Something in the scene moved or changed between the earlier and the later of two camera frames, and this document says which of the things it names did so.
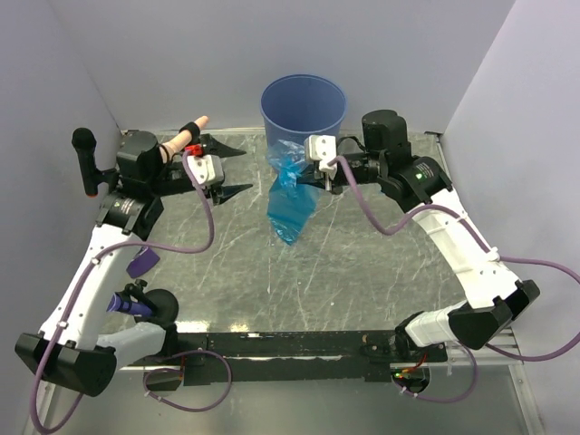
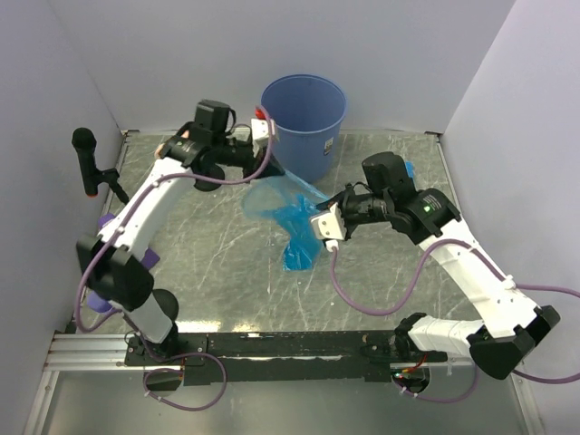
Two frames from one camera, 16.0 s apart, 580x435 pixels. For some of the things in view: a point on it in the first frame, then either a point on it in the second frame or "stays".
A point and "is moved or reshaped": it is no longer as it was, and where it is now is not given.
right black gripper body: (364, 169) to (362, 208)
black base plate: (277, 357) stays
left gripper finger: (228, 191) to (272, 169)
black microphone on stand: (84, 140) stays
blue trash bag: (291, 204) is moved or reshaped
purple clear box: (144, 260) stays
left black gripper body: (171, 179) to (241, 154)
